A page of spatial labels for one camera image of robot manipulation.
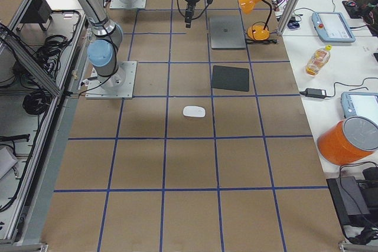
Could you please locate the yellow drink bottle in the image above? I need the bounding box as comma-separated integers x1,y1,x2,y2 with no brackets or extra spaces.
305,45,333,76

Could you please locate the black box device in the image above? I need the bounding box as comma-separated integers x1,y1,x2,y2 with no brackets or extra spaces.
327,176,377,227

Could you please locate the black power adapter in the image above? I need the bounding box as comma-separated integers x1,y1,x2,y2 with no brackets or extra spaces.
299,88,329,99

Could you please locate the black lamp power cable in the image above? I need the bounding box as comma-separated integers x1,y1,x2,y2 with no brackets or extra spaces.
245,37,280,45

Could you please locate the grey closed laptop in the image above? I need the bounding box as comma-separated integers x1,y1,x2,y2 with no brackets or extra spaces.
209,15,246,50

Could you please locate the orange cylindrical container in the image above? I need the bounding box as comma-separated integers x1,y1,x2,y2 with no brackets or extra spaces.
317,116,377,165

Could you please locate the orange desk lamp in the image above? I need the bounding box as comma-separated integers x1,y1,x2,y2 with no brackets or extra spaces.
237,0,273,41

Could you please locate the blue teach pendant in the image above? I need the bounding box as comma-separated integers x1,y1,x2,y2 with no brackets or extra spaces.
311,12,356,43
341,91,378,124

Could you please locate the white computer mouse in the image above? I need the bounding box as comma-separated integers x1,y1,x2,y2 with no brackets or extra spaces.
183,106,206,118

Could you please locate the black mousepad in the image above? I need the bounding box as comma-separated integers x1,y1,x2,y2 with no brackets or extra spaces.
211,66,249,92

